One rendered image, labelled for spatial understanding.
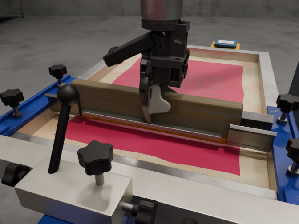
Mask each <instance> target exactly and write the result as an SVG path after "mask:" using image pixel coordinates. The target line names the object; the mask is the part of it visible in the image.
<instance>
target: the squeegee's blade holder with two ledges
mask: <svg viewBox="0 0 299 224"><path fill-rule="evenodd" d="M82 115H84V116H91V117H96V118H101V119H105V120H112V121H117V122H122V123H127V124H133V125H138V126H143V127H148V128H154V129H159V130H164V131H169V132H175V133H181V134H186V135H190V136H197V137H202V138H207V139H212V140H218V141H221V137H222V134H221V133H216V132H209V131H204V130H199V129H194V128H187V127H182V126H177V125H171V124H165V123H160V122H155V121H151V123H148V122H147V120H143V119H138V118H132V117H127V116H121V115H115V114H110V113H105V112H98V111H93V110H88V109H84V110H83V111H82Z"/></svg>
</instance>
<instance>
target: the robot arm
mask: <svg viewBox="0 0 299 224"><path fill-rule="evenodd" d="M140 10H141V17H142V20H141V22H142V28H144V29H147V30H151V31H150V32H147V33H145V34H143V35H141V36H139V37H137V38H135V39H133V40H131V41H129V42H127V43H125V44H123V45H121V46H115V47H112V48H111V49H110V50H109V51H108V53H107V54H106V55H105V56H103V60H104V62H105V63H106V65H107V66H108V67H111V66H113V65H118V64H121V63H123V62H124V61H125V60H126V59H129V58H131V57H133V56H135V55H137V54H140V53H141V54H142V58H141V62H140V82H139V95H140V102H141V108H142V111H143V114H144V116H145V118H146V120H147V122H148V123H151V115H152V114H153V113H165V112H168V111H170V104H169V103H168V102H167V101H165V100H164V99H162V97H161V91H165V92H173V93H177V92H176V91H175V90H173V89H171V88H170V87H176V88H180V87H181V83H182V81H183V79H185V77H186V75H187V71H188V60H189V56H190V51H189V49H188V48H187V38H188V31H189V29H190V21H181V19H180V18H182V11H183V0H140ZM163 32H164V34H165V35H164V34H163ZM169 86H170V87H169Z"/></svg>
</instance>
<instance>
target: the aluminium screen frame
mask: <svg viewBox="0 0 299 224"><path fill-rule="evenodd" d="M187 48H188V49H189V51H190V56H197V57H206V58H215V59H224V60H236V61H245V62H254V63H257V68H258V77H259V89H260V98H261V107H262V113H263V114H267V110H266V108H267V106H273V107H277V104H276V101H277V98H278V95H279V93H278V89H277V85H276V81H275V76H274V73H273V68H272V65H271V60H270V56H269V53H268V52H258V51H248V50H238V49H228V48H214V47H204V46H194V45H187ZM117 66H118V65H113V66H111V67H108V66H107V65H106V63H105V62H104V60H102V61H100V62H99V63H97V64H96V65H94V66H93V67H91V68H90V69H89V70H87V71H85V72H84V73H82V74H81V75H80V76H78V77H77V78H79V79H83V80H90V81H96V82H98V81H99V80H101V79H102V78H103V77H104V76H106V75H107V74H108V73H109V72H111V71H112V70H113V69H114V68H116V67H117ZM57 114H59V112H54V111H51V109H50V107H48V108H46V109H45V110H44V111H42V112H41V113H40V114H38V115H37V116H36V117H34V118H33V119H31V120H30V121H29V122H27V123H26V124H25V125H23V126H22V127H21V128H19V129H18V130H16V131H15V132H14V133H13V134H11V135H10V136H9V137H12V138H16V139H20V140H25V141H29V142H33V143H37V144H41V145H46V146H50V147H53V143H54V140H50V139H46V138H42V137H37V136H32V135H33V134H34V133H35V132H36V131H38V130H39V129H40V128H41V127H43V126H44V125H45V124H46V123H48V122H49V121H50V120H51V119H52V118H54V117H55V116H56V115H57ZM80 148H83V147H81V146H77V145H73V144H68V143H64V146H63V150H66V151H71V152H75V153H77V151H78V150H79V149H80ZM266 155H267V167H268V176H269V185H270V189H266V188H261V187H256V186H252V185H248V184H243V183H239V182H235V181H231V180H226V179H221V178H217V177H213V176H208V175H204V174H200V173H195V172H190V171H186V170H182V169H178V168H173V167H169V166H165V165H160V164H155V163H151V162H147V161H143V160H138V159H134V158H129V157H126V156H120V155H116V154H113V156H114V158H113V160H112V161H113V162H117V163H121V164H126V165H130V166H134V167H138V168H143V169H147V170H151V171H155V172H160V173H164V174H168V175H172V176H177V177H181V178H185V179H189V180H194V181H197V182H201V183H205V184H210V185H214V186H218V187H222V188H227V189H231V190H235V191H239V192H244V193H248V194H252V195H256V196H261V197H265V198H269V199H273V200H278V193H277V186H276V179H275V170H274V163H273V156H272V149H271V151H270V153H269V152H266Z"/></svg>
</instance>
